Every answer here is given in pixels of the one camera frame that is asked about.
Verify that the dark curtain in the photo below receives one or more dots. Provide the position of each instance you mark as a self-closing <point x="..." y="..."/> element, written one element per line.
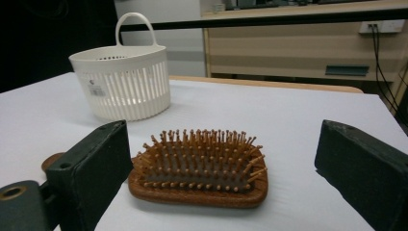
<point x="38" y="38"/>

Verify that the white wall power outlet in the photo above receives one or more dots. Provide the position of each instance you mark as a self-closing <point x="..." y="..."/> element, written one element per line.
<point x="388" y="26"/>

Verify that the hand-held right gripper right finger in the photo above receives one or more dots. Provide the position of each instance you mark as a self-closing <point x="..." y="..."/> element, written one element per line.
<point x="369" y="173"/>

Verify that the wooden paddle hairbrush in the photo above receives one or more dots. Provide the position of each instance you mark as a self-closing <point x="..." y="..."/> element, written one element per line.
<point x="198" y="195"/>

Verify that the light wooden cabinet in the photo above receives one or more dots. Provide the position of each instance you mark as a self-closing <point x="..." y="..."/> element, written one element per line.
<point x="272" y="48"/>

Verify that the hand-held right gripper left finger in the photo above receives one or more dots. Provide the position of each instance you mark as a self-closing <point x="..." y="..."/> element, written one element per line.
<point x="93" y="173"/>

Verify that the white table sheet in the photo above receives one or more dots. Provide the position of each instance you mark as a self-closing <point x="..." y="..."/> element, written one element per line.
<point x="288" y="122"/>

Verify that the white slatted plastic basket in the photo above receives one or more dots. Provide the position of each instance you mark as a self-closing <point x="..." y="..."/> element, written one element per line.
<point x="125" y="96"/>

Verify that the black horizontal bar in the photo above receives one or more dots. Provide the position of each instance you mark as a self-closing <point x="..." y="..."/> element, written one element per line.
<point x="288" y="18"/>

